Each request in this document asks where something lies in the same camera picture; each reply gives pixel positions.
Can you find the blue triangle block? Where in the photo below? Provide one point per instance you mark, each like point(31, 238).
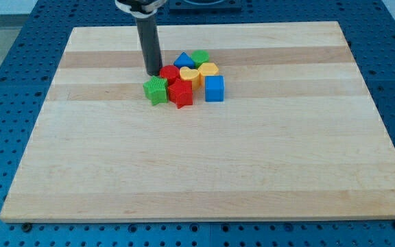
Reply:
point(184, 60)

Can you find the wooden board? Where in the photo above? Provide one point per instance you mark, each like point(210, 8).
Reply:
point(297, 138)

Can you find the green cylinder block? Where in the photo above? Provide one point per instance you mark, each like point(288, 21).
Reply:
point(199, 57)

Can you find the red star block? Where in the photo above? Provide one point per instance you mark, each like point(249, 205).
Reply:
point(181, 93)

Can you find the yellow heart block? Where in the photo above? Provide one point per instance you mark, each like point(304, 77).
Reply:
point(193, 75)

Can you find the blue cube block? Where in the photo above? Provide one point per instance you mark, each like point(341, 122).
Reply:
point(214, 88)

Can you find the green star block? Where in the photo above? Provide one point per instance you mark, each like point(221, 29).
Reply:
point(155, 90)

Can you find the red cylinder block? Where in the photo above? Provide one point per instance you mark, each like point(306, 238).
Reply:
point(169, 72)

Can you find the yellow hexagon block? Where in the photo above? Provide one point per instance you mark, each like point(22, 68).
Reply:
point(205, 69)

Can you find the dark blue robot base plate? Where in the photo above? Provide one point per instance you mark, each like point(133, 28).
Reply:
point(204, 5)

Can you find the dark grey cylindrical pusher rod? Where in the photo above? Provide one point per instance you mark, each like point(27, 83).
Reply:
point(148, 36)

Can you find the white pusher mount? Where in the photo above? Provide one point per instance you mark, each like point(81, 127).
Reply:
point(139, 6)

